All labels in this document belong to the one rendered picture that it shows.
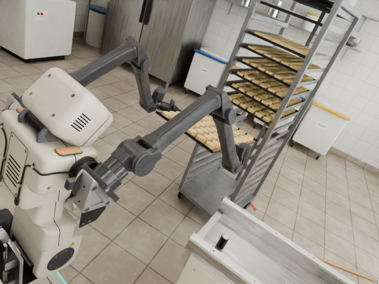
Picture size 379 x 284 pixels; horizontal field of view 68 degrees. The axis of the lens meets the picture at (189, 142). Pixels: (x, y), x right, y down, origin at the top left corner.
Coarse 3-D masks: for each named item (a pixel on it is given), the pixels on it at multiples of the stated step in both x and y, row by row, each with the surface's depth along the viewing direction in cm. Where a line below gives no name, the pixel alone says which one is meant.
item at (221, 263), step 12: (192, 240) 101; (204, 240) 102; (192, 252) 103; (204, 252) 100; (216, 252) 99; (216, 264) 99; (228, 264) 96; (228, 276) 97; (240, 276) 94; (252, 276) 95
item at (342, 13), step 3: (330, 9) 145; (339, 12) 158; (342, 12) 162; (345, 12) 167; (339, 15) 167; (342, 15) 165; (345, 15) 170; (348, 15) 175; (345, 18) 173; (348, 18) 178; (351, 18) 184; (351, 21) 189
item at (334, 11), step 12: (336, 0) 142; (336, 12) 144; (324, 24) 148; (324, 36) 151; (312, 48) 154; (300, 72) 160; (288, 96) 168; (276, 120) 175; (264, 144) 184; (252, 168) 196; (240, 180) 201
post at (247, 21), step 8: (256, 0) 167; (248, 16) 172; (248, 24) 175; (240, 32) 177; (240, 40) 178; (232, 56) 184; (232, 64) 188; (224, 72) 190; (224, 80) 192; (192, 152) 224; (192, 160) 225; (184, 176) 235
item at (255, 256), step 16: (224, 224) 121; (208, 240) 111; (224, 240) 106; (240, 240) 116; (256, 240) 119; (192, 256) 102; (240, 256) 109; (256, 256) 111; (272, 256) 114; (192, 272) 104; (208, 272) 100; (256, 272) 105; (272, 272) 107; (288, 272) 110; (304, 272) 112
